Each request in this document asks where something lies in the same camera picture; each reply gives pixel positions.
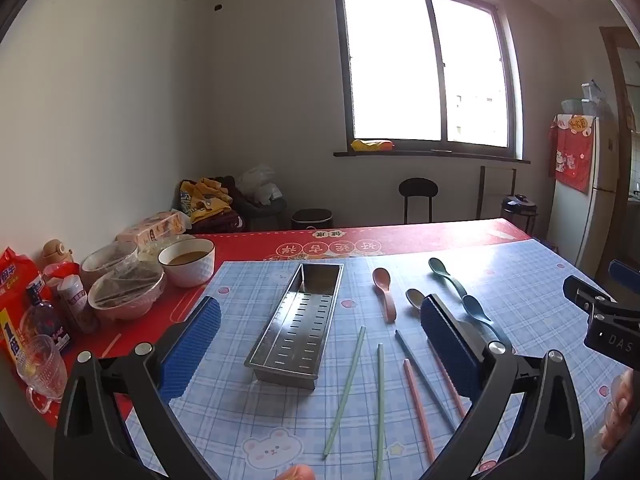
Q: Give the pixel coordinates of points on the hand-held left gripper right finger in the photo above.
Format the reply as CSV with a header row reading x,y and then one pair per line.
x,y
450,345

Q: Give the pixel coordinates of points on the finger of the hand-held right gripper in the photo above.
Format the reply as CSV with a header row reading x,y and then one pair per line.
x,y
627,272
582,292

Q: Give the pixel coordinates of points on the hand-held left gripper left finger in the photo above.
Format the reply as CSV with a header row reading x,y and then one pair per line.
x,y
192,350

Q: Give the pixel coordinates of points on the pink chopstick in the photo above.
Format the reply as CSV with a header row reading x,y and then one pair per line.
x,y
452,387
420,410

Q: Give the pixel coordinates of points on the blue chopstick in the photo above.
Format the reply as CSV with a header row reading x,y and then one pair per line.
x,y
425,380

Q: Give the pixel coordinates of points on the blue spoon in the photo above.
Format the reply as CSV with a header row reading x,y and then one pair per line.
x,y
472,306

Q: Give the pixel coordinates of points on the beige spoon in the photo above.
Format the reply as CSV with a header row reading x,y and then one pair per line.
x,y
415,298

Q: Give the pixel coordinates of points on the green spoon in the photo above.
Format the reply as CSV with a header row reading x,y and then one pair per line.
x,y
439,266

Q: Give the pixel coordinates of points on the green chopstick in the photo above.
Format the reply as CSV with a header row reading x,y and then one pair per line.
x,y
345,390
380,400

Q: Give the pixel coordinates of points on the pink spoon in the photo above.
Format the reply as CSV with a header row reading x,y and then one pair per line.
x,y
382,280

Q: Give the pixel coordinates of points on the perforated metal utensil tray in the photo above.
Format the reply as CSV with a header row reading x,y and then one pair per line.
x,y
295,320

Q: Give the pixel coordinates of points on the person's right hand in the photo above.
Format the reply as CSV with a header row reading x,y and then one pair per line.
x,y
617,402

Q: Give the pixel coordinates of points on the person's left hand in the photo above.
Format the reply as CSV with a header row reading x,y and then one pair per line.
x,y
296,473

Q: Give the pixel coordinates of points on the blue plaid table mat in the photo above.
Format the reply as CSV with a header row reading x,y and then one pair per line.
x,y
525,285

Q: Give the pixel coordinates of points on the white dimpled bowl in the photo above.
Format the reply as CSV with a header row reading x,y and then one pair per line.
x,y
192,272

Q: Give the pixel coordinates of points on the plastic-wrapped bowl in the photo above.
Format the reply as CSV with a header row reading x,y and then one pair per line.
x,y
125,305
107,260

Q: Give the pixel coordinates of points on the white refrigerator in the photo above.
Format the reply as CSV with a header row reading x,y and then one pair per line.
x,y
602,170

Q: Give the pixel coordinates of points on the red printed tablecloth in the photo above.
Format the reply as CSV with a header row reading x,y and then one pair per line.
x,y
400,237

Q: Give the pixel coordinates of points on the red printed cloth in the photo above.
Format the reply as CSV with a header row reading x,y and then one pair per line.
x,y
572,160

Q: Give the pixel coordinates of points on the tissue pack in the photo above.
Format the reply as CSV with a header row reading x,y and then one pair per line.
x,y
150,230

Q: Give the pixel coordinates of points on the small white bottle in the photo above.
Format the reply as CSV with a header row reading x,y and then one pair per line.
x,y
75,300

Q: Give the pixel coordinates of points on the maroon clothes pile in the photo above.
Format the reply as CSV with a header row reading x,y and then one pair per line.
x,y
227,220

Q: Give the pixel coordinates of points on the glass cup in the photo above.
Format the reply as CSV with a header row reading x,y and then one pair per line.
x,y
42,365

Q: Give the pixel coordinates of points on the yellow snack bags pile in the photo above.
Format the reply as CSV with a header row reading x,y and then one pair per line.
x,y
205,197

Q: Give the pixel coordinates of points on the clear bottle with dark cap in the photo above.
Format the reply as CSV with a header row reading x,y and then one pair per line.
x,y
42,315

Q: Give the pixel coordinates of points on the black round stool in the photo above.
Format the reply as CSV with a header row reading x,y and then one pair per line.
x,y
418,187

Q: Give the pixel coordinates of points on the small brown figurine jar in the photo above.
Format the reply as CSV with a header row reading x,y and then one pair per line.
x,y
55,252

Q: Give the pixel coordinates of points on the clear plastic container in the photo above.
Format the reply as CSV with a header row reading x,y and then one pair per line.
x,y
590,100

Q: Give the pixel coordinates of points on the black trash bin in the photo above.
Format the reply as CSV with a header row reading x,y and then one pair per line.
x,y
312,220

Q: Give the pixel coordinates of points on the clear plastic bag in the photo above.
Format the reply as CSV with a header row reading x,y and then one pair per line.
x,y
257,182

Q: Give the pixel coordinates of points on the red snack packet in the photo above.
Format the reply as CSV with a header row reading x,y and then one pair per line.
x,y
12,285

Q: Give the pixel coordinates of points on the yellow object on windowsill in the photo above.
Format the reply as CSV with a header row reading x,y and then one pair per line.
x,y
372,145

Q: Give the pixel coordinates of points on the window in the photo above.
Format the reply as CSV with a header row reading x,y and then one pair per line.
x,y
385,60

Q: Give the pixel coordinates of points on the wooden door frame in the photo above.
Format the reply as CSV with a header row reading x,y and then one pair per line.
x,y
617,60

